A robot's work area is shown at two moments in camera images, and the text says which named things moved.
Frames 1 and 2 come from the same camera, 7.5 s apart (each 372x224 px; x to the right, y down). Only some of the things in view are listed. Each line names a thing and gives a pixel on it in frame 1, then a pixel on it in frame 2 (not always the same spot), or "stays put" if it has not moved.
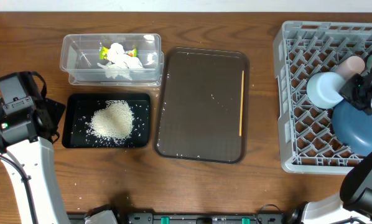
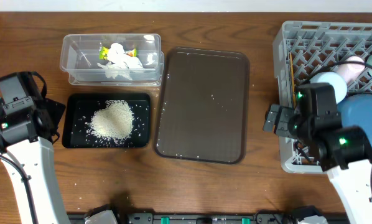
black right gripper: (346, 94) → (282, 124)
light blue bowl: (323, 89) stays put
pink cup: (351, 66) stays put
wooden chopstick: (240, 132) → (292, 76)
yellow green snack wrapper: (103, 54) stays put
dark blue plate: (356, 128) stays put
